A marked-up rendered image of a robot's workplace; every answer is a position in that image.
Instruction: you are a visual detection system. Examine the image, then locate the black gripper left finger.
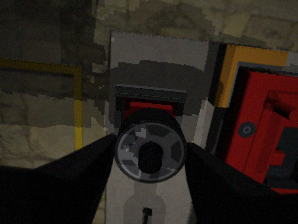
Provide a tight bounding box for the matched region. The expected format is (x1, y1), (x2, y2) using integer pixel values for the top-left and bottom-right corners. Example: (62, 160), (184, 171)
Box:
(0, 134), (116, 224)

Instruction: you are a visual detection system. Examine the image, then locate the black wheel with grey hub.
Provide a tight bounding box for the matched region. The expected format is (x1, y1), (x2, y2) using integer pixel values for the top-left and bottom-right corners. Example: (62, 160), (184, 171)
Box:
(114, 108), (188, 184)

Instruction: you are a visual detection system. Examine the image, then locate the yellow rectangular tape outline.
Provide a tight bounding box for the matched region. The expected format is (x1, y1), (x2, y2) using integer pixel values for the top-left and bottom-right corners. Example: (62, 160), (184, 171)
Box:
(0, 58), (82, 151)

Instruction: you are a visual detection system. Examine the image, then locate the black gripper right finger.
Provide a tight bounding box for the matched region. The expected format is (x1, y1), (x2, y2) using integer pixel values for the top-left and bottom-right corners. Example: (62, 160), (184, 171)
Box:
(185, 142), (298, 224)

